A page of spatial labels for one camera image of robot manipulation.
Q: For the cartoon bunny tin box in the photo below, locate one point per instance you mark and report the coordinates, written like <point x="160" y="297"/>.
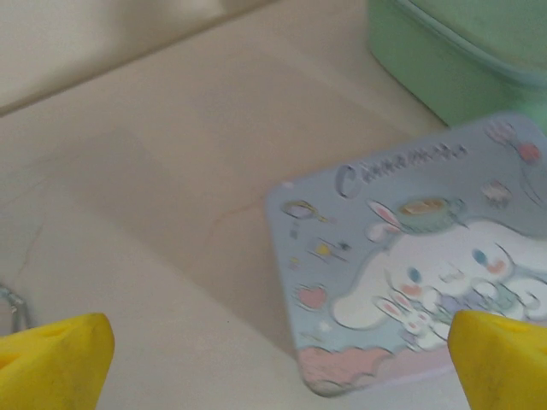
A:
<point x="406" y="256"/>

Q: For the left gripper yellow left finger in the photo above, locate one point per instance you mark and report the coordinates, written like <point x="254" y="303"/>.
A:
<point x="51" y="363"/>

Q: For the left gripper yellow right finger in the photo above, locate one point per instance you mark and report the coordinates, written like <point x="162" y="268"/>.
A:
<point x="500" y="363"/>

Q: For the silver metal tongs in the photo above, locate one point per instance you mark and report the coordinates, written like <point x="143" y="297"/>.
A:
<point x="15" y="305"/>

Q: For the mint green zip case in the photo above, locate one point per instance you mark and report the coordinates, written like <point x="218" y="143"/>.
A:
<point x="448" y="51"/>

